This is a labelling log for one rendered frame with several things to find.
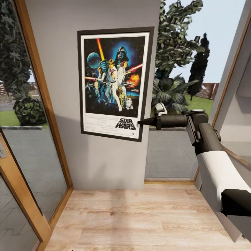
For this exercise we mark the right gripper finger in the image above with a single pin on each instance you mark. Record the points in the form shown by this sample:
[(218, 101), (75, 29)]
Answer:
[(151, 121)]

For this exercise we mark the poster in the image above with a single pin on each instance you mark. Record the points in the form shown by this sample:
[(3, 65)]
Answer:
[(114, 68)]

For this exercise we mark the fixed window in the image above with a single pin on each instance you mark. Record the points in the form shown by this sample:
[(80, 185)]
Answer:
[(198, 45)]

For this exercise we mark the door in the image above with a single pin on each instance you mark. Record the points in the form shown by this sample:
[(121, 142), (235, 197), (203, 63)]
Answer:
[(35, 182)]

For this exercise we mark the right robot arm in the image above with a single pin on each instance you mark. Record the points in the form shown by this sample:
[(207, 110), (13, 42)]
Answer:
[(224, 189)]

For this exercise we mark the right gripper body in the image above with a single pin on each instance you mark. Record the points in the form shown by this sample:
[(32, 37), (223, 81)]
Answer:
[(165, 121)]

